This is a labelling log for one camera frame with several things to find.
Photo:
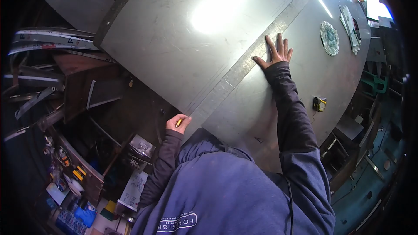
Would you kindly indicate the person's left hand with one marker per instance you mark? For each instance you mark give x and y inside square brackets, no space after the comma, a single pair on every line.
[172,123]

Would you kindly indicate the person's right hand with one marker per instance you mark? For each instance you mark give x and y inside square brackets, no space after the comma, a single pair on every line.
[277,57]

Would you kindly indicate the person's right middle finger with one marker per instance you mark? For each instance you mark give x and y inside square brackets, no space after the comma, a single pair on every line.
[280,42]

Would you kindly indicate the person's right ring finger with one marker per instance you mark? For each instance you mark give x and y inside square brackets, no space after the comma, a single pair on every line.
[285,46]

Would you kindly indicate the person's left fingers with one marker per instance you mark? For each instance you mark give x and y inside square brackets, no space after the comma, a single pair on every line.
[184,119]

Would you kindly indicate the person's right little finger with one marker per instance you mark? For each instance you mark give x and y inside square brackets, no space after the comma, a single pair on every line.
[290,54]

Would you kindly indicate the person's right index finger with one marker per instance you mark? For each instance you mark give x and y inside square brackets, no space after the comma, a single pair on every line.
[270,44]

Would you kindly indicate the person's right thumb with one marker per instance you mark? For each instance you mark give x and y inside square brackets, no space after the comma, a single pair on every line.
[260,61]

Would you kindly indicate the yellow pencil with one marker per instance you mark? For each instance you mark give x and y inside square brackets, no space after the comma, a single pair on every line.
[178,123]

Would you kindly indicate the long metal straightedge strip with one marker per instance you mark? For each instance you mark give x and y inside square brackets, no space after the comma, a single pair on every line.
[228,79]

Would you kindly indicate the round green patterned plate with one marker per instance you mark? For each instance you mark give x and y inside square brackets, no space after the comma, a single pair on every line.
[329,38]

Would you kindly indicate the shiny metal box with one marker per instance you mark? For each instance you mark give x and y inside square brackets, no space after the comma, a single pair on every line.
[142,147]

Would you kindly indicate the yellow black tape measure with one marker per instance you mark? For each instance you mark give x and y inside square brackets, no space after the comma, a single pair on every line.
[319,103]

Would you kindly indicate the stack of papers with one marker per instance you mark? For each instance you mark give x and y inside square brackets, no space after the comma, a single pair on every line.
[350,27]

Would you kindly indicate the large steel sheet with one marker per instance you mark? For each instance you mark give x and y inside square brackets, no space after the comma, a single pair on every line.
[163,55]

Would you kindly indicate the white handwritten paper sheet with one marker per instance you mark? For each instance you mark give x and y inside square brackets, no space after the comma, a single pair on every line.
[134,191]

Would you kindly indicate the person's body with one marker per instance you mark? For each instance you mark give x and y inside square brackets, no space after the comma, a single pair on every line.
[228,195]

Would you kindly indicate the green plastic stool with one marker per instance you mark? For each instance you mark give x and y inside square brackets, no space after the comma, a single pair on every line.
[375,84]

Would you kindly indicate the cluttered tool shelf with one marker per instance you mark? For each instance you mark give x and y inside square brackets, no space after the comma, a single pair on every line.
[70,182]

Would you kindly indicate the pile of metal profiles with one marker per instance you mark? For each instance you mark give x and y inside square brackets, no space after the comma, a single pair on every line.
[32,94]

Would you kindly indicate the bundle of labelled metal strips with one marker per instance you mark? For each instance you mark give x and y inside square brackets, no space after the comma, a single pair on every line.
[49,40]

